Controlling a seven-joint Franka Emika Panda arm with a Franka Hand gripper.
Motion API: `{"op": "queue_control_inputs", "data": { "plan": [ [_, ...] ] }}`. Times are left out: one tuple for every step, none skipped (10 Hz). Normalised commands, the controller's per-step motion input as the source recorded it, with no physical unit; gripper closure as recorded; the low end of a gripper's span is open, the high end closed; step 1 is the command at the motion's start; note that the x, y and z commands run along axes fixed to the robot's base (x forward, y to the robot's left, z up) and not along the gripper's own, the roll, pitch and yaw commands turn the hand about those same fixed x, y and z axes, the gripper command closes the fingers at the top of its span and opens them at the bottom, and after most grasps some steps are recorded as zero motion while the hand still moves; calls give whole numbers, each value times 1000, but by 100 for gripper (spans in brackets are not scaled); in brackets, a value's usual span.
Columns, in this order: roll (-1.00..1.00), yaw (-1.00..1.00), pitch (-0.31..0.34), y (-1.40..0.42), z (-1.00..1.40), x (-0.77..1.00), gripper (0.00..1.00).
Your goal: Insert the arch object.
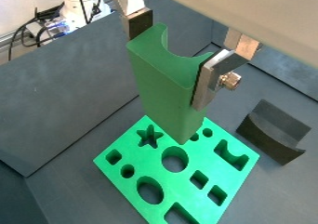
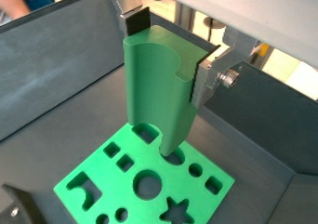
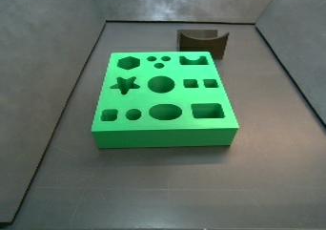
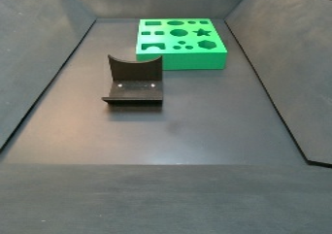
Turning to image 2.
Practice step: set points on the green shape sorter board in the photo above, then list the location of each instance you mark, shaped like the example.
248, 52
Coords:
127, 184

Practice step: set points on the grey tray bin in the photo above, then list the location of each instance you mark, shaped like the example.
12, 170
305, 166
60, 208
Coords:
63, 104

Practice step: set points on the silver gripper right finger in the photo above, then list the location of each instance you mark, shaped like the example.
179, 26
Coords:
215, 72

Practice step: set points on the green arch block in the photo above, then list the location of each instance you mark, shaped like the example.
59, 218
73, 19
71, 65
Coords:
160, 63

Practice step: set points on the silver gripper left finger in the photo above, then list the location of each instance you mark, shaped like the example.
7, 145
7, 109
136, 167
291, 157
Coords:
133, 16

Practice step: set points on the person in background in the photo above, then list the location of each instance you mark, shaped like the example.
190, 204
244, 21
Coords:
13, 9

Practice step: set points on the black bracket with screw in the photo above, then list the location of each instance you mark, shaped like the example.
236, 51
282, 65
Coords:
23, 211

